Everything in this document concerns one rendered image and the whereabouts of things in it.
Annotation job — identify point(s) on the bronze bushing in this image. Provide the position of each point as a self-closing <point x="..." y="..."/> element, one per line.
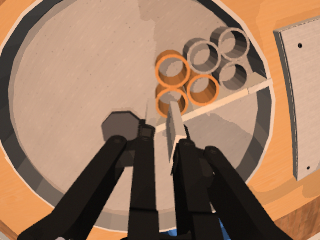
<point x="205" y="97"/>
<point x="177" y="80"/>
<point x="162" y="108"/>

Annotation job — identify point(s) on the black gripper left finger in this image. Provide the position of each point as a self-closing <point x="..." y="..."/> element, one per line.
<point x="76" y="213"/>

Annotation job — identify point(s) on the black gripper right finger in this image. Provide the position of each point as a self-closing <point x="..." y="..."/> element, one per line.
<point x="239" y="211"/>

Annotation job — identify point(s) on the grey metal bushing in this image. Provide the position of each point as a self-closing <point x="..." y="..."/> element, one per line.
<point x="238" y="82"/>
<point x="213" y="61"/>
<point x="241" y="46"/>

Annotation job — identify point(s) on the blue shallow tray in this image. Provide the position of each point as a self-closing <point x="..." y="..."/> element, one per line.
<point x="173" y="232"/>

